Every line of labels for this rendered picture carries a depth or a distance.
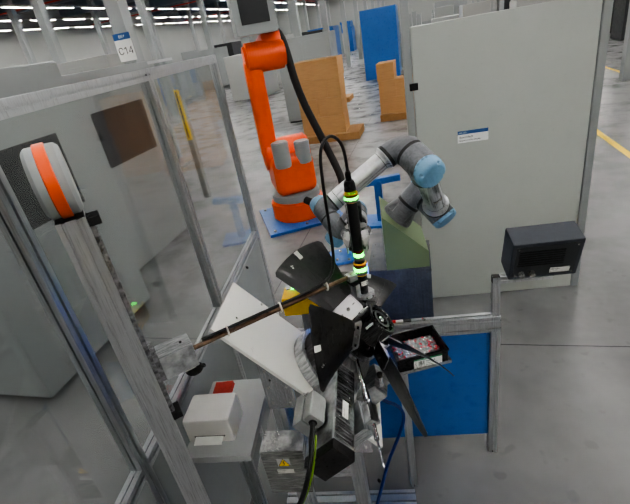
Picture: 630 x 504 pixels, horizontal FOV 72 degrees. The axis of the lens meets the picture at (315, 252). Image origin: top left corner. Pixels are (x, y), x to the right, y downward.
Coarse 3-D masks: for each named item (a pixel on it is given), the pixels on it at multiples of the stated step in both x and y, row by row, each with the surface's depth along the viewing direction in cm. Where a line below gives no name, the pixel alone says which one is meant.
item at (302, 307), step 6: (288, 294) 190; (294, 294) 189; (282, 300) 188; (306, 300) 187; (294, 306) 189; (300, 306) 188; (306, 306) 188; (318, 306) 188; (288, 312) 190; (294, 312) 190; (300, 312) 190; (306, 312) 190
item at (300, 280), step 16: (304, 256) 145; (320, 256) 147; (288, 272) 141; (304, 272) 142; (320, 272) 143; (336, 272) 145; (304, 288) 140; (336, 288) 142; (320, 304) 140; (336, 304) 141
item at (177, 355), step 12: (180, 336) 120; (156, 348) 117; (168, 348) 116; (180, 348) 115; (192, 348) 116; (156, 360) 113; (168, 360) 114; (180, 360) 115; (192, 360) 117; (168, 372) 115; (180, 372) 117
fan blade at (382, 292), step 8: (344, 272) 171; (368, 280) 167; (376, 280) 168; (384, 280) 170; (376, 288) 162; (384, 288) 163; (392, 288) 165; (376, 296) 157; (384, 296) 158; (368, 304) 153; (376, 304) 152
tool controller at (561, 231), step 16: (544, 224) 170; (560, 224) 169; (576, 224) 167; (512, 240) 167; (528, 240) 165; (544, 240) 164; (560, 240) 163; (576, 240) 162; (512, 256) 169; (528, 256) 168; (544, 256) 167; (560, 256) 167; (576, 256) 167; (512, 272) 174; (528, 272) 173; (544, 272) 173; (560, 272) 173
